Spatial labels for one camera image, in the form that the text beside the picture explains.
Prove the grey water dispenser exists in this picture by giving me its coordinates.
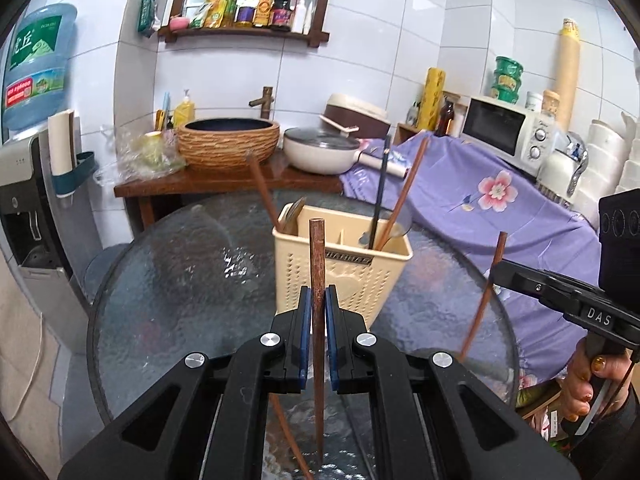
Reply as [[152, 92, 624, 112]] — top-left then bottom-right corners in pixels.
[[0, 130, 93, 356]]

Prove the dark soy sauce bottle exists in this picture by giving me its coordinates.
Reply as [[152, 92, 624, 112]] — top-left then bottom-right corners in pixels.
[[270, 0, 296, 31]]

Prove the purple floral cloth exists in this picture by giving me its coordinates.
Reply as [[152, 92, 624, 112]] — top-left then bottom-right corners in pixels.
[[340, 132, 618, 386]]

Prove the green hanging packet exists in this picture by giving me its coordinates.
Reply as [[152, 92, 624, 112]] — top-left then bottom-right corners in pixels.
[[138, 0, 160, 38]]

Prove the white kettle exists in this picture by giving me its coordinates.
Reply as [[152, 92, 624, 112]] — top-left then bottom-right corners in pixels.
[[537, 132, 591, 198]]

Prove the blue water jug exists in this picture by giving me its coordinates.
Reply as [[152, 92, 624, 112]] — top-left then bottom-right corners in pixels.
[[2, 3, 78, 131]]

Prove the beige plastic utensil basket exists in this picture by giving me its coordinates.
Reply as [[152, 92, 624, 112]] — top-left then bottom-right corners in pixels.
[[272, 203, 414, 331]]

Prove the brown white rice cooker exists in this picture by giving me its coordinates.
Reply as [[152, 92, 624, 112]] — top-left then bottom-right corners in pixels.
[[324, 93, 392, 141]]

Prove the clear plastic bag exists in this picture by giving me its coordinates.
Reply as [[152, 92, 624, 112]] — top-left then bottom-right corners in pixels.
[[94, 125, 187, 183]]

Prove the brown ribbed sink basin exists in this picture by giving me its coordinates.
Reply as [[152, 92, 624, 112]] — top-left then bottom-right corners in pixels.
[[177, 118, 281, 171]]

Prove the wooden sink cabinet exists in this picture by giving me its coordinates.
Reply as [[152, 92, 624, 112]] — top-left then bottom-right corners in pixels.
[[114, 152, 345, 241]]

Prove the yellow wrap roll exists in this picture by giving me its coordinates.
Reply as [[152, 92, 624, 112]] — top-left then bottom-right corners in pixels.
[[417, 67, 447, 131]]

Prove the purple label oil bottle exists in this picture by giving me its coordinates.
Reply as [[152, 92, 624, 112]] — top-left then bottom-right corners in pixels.
[[235, 0, 258, 28]]

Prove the black chopstick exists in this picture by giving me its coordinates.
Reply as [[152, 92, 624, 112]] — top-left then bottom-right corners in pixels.
[[369, 135, 392, 250]]

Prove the brown glass bottle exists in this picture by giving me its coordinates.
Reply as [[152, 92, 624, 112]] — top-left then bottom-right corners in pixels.
[[435, 96, 456, 137]]

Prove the yellow soap pump bottle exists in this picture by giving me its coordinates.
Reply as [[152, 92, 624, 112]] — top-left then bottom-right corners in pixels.
[[173, 89, 196, 128]]

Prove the cream frying pan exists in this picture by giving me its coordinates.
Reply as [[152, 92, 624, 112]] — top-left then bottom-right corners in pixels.
[[283, 127, 408, 181]]

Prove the person's right hand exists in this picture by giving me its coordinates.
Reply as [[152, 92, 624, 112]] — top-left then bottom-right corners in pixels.
[[562, 340, 636, 423]]

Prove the brown-handled metal spoon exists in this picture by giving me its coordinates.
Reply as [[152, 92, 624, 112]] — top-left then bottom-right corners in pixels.
[[278, 197, 307, 235]]

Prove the teal wall holder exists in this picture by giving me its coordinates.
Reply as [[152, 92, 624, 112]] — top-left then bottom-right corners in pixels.
[[50, 151, 97, 196]]

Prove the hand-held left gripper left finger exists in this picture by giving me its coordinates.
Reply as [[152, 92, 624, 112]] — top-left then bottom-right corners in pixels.
[[57, 285, 313, 480]]

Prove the white cable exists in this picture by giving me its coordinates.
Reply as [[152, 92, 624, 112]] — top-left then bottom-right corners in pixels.
[[0, 310, 46, 421]]

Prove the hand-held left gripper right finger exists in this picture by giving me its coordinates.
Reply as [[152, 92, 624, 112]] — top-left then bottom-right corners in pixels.
[[325, 285, 583, 480]]

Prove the tall beige roll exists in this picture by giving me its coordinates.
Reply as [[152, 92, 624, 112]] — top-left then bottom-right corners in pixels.
[[555, 18, 581, 133]]

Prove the white microwave oven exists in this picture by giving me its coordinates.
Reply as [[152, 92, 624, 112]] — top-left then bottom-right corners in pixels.
[[459, 95, 558, 176]]

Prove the brown wooden chopstick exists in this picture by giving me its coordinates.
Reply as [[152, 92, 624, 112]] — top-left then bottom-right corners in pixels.
[[245, 151, 282, 233], [374, 137, 431, 252], [308, 218, 327, 467], [270, 394, 315, 480], [457, 231, 509, 361]]

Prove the wooden framed mirror shelf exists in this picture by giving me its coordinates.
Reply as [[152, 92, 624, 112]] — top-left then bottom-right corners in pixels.
[[157, 0, 346, 48]]

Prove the white rice paddle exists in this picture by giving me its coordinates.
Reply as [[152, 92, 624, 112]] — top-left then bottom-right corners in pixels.
[[319, 114, 360, 138]]

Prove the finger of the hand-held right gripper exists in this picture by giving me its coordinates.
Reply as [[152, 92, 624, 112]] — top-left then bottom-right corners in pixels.
[[491, 259, 601, 323]]

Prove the grey round stool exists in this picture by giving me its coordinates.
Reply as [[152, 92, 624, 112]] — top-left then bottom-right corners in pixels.
[[82, 244, 132, 306]]

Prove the yellow seasoning packet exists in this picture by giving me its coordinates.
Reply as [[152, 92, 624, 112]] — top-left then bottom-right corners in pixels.
[[202, 0, 231, 28]]

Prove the small wooden box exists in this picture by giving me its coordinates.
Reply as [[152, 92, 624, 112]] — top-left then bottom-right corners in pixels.
[[397, 122, 426, 146]]

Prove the glass pan lid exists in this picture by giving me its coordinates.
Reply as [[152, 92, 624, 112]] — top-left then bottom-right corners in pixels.
[[285, 127, 361, 156]]

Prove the bronze bamboo-style faucet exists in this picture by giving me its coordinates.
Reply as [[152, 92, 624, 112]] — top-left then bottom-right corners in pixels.
[[248, 86, 276, 121]]

